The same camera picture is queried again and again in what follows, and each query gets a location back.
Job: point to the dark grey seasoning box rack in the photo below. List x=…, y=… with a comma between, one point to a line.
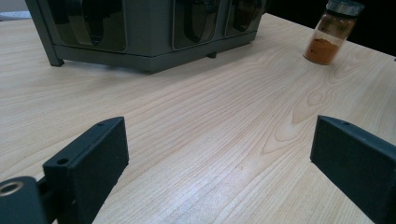
x=146, y=34

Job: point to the glass jar of red-brown spice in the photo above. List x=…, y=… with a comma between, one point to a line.
x=323, y=49

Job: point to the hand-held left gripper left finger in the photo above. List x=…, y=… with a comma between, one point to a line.
x=90, y=161

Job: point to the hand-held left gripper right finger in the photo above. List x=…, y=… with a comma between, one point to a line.
x=358, y=161

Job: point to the pale flat object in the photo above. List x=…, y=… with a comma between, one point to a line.
x=14, y=15

